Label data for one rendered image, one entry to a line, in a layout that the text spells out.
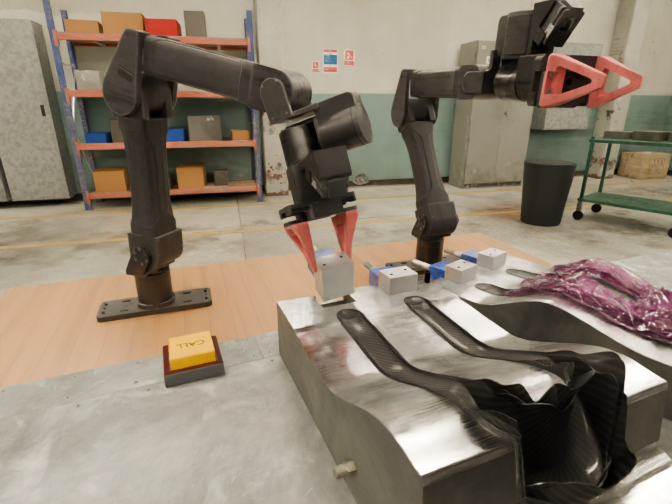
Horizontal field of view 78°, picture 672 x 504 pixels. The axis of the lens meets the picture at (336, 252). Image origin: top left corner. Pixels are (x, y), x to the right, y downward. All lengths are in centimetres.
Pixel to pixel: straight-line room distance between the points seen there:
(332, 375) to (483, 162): 606
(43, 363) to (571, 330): 77
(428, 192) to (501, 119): 560
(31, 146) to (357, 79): 403
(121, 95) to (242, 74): 20
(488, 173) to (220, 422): 616
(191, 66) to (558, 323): 63
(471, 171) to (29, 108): 553
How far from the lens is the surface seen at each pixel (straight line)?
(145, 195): 76
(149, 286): 83
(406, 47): 638
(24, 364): 79
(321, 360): 50
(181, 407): 60
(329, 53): 603
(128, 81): 72
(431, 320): 60
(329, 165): 51
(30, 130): 592
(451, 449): 34
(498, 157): 657
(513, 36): 76
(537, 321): 69
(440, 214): 93
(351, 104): 57
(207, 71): 66
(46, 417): 66
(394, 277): 63
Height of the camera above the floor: 116
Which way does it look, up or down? 20 degrees down
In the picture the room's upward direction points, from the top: straight up
